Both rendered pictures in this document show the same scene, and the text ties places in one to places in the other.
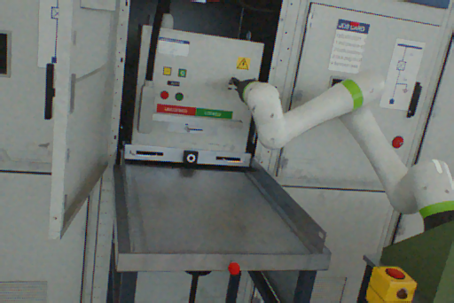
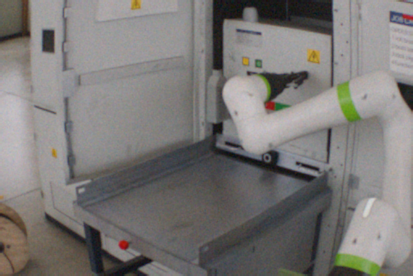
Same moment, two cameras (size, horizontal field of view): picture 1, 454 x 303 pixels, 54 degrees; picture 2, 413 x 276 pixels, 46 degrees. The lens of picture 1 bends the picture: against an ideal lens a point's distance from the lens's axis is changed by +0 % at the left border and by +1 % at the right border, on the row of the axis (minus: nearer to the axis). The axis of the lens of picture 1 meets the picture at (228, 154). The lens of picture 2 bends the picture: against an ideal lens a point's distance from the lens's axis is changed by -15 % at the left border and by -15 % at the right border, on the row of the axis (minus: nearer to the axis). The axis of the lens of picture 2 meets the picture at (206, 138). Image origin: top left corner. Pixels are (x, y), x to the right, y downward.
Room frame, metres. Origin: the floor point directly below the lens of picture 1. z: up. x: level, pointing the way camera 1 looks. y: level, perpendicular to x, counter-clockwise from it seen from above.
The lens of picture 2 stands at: (0.55, -1.42, 1.65)
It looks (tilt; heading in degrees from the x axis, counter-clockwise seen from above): 19 degrees down; 59
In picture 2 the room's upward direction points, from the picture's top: straight up
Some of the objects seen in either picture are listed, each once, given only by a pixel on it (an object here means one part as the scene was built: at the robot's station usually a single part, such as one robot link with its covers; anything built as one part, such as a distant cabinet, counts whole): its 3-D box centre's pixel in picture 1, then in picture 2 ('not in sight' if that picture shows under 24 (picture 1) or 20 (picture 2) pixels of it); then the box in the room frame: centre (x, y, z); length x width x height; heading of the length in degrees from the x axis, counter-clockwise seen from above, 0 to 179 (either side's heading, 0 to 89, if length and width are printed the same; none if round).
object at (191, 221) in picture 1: (206, 210); (204, 207); (1.43, 0.05, 0.82); 0.68 x 0.62 x 0.06; 18
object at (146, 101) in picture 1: (145, 109); (218, 98); (1.67, 0.34, 1.09); 0.08 x 0.05 x 0.17; 18
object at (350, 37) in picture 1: (348, 47); (407, 44); (1.91, -0.42, 1.43); 0.15 x 0.01 x 0.21; 108
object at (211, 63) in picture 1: (198, 97); (274, 89); (1.79, 0.16, 1.15); 0.48 x 0.01 x 0.48; 108
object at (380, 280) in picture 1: (390, 290); not in sight; (1.04, -0.48, 0.85); 0.08 x 0.08 x 0.10; 18
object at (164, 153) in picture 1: (189, 154); (274, 154); (1.81, 0.17, 0.89); 0.54 x 0.05 x 0.06; 108
